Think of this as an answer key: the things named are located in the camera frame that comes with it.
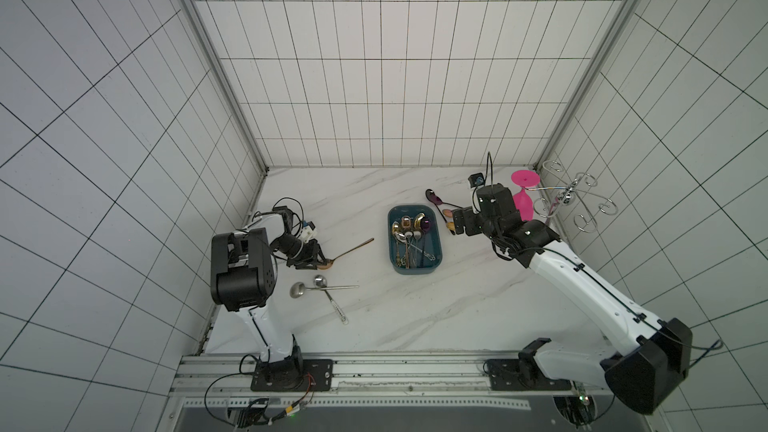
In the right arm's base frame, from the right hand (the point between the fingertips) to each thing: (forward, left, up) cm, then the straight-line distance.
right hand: (460, 207), depth 79 cm
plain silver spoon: (+3, +13, -20) cm, 25 cm away
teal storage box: (+9, +8, -19) cm, 23 cm away
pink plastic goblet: (+9, -18, +4) cm, 20 cm away
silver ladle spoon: (-17, +46, -21) cm, 54 cm away
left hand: (-10, +41, -20) cm, 47 cm away
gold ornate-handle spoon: (+6, +18, -21) cm, 28 cm away
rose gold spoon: (+8, +14, -20) cm, 26 cm away
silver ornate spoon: (+2, +15, -21) cm, 26 cm away
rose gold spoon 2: (-9, +38, -21) cm, 44 cm away
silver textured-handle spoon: (+3, +11, -21) cm, 24 cm away
